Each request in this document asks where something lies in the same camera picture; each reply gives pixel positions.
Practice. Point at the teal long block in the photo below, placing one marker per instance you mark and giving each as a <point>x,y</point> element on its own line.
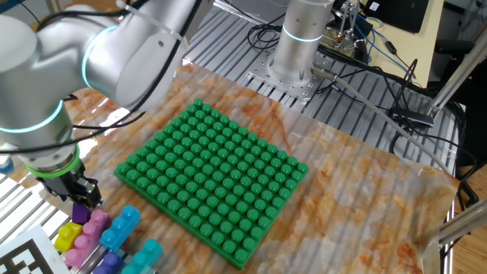
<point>142,259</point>

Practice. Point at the black adapter box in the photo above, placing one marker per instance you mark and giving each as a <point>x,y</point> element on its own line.
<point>412,117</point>

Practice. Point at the silver robot mounting plate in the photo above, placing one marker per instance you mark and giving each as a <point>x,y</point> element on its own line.
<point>289,89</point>

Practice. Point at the green studded baseplate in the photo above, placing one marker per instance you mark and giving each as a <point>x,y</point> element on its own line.
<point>213,190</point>

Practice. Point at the printed marker tag sheet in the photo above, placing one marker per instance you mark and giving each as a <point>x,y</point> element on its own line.
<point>23,255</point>

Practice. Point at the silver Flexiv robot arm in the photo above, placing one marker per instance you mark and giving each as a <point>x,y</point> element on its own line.
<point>125,61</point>

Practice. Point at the light blue long block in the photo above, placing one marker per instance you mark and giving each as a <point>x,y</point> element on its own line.
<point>119,228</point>

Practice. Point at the pink long block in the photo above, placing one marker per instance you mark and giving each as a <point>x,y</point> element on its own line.
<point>89,234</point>

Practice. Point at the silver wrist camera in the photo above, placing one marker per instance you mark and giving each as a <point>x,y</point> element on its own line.
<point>5,165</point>

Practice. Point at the marble pattern table mat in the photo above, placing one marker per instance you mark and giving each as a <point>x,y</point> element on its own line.
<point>342,213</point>

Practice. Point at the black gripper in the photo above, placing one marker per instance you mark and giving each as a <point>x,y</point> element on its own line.
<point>62,180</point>

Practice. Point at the black laptop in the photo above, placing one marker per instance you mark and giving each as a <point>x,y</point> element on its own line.
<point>399,13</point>

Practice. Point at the aluminium frame post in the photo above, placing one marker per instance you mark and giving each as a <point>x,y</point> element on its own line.
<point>464,222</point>
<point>456,77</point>

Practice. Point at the beige desk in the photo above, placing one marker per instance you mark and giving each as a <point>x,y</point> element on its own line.
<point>414,38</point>

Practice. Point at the small yellow block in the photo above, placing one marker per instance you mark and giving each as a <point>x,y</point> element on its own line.
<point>68,237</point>

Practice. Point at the metal clamp stand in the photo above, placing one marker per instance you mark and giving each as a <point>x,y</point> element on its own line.
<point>344,38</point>

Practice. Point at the purple single-stud block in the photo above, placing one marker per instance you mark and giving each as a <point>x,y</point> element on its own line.
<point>80,215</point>

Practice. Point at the indigo short block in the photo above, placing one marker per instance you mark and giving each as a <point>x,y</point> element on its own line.
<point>109,264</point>

